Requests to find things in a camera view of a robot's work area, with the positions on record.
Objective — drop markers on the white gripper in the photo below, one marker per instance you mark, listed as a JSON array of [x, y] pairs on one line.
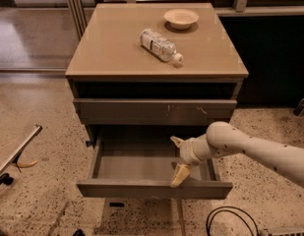
[[186, 151]]

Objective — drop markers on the grey drawer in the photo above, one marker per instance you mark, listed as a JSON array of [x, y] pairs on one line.
[[139, 162], [167, 112]]

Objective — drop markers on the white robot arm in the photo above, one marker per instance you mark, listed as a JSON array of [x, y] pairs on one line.
[[222, 139]]

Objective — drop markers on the grey top drawer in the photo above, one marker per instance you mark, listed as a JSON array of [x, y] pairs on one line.
[[167, 112]]

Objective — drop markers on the grey drawer cabinet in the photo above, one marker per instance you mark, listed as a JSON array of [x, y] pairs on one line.
[[111, 63]]

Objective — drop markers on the black floor tape piece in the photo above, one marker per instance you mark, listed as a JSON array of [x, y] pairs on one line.
[[116, 204]]

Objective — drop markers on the clear plastic water bottle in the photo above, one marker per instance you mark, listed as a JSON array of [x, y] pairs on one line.
[[161, 47]]

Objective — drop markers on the small dark floor device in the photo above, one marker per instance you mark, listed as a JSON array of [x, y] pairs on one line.
[[299, 110]]

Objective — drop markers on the white ceramic bowl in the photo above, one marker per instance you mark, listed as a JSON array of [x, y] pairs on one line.
[[181, 19]]

